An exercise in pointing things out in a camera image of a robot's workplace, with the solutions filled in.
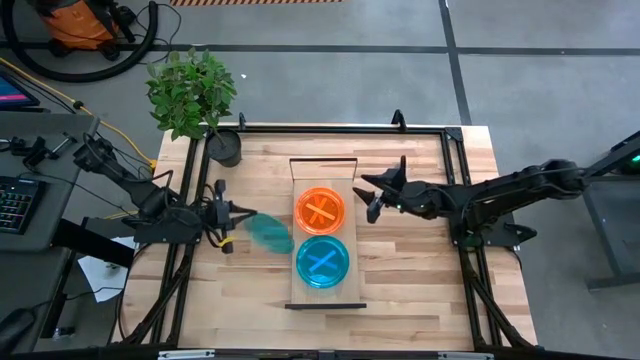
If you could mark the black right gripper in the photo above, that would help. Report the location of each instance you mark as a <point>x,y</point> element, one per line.
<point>410,195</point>

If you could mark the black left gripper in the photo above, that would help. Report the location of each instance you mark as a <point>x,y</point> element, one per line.
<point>221,215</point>

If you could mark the transparent blue plastic plate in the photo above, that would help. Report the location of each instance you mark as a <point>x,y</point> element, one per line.
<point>322,247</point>
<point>272,237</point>
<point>307,272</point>

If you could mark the transparent orange plastic plate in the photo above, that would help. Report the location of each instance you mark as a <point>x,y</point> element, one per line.
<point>306,220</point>
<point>320,197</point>

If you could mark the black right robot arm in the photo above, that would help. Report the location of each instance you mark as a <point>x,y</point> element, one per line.
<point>500,195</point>

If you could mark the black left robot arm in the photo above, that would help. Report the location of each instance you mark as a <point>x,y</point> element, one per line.
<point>150,200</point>

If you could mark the black plant pot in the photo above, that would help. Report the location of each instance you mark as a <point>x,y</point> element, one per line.
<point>225,150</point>

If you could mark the green leafy plant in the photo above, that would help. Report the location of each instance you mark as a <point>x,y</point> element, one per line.
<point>190,95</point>

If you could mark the black rectangular bar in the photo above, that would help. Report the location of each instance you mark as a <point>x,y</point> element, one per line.
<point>95,242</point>

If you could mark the white paper sheet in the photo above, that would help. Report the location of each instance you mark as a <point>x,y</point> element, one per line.
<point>105,280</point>

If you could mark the dark grey desk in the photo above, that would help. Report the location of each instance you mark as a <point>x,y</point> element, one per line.
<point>60,200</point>

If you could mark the orange shop vacuum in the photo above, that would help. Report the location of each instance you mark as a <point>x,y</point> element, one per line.
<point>150,25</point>
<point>75,25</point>

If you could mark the black handheld tool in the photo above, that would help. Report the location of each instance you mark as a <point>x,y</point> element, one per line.
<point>32,150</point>

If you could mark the backlit black keyboard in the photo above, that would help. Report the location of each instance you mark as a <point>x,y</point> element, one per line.
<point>17,205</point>

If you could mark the dark side table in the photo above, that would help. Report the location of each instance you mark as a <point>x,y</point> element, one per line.
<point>615,225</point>

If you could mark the black computer mouse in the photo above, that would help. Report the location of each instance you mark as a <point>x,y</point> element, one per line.
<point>15,327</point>

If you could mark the computer monitor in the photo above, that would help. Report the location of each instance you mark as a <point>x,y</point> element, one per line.
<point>12,92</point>

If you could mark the black aluminium table frame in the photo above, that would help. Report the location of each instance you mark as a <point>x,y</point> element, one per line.
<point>350,130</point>

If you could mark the black frame clamp bracket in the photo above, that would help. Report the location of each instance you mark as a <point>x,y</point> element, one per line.
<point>399,121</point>
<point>242,122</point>

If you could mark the silver metal bracket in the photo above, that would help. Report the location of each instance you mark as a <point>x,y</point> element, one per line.
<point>465,356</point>
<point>186,355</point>

